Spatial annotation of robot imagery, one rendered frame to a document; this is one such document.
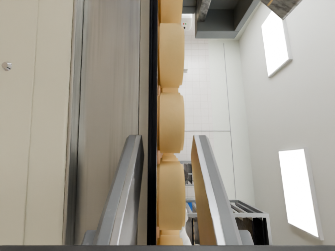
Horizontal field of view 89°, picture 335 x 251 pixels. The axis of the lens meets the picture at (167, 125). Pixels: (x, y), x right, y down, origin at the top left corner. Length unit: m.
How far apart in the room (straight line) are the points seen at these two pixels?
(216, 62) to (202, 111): 1.54
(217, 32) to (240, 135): 4.18
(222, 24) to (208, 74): 4.37
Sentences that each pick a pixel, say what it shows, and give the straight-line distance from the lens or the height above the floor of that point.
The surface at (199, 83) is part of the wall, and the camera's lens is 4.94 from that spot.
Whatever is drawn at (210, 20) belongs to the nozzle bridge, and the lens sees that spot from 0.77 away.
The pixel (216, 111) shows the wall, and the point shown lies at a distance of 4.75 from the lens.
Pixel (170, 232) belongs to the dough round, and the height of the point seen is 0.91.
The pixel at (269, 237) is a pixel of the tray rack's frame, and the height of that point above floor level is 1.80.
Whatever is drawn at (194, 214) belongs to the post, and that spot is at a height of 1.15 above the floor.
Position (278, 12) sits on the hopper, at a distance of 0.80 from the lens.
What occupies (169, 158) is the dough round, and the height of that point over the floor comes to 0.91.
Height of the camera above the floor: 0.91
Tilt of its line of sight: level
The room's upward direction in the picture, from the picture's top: 90 degrees clockwise
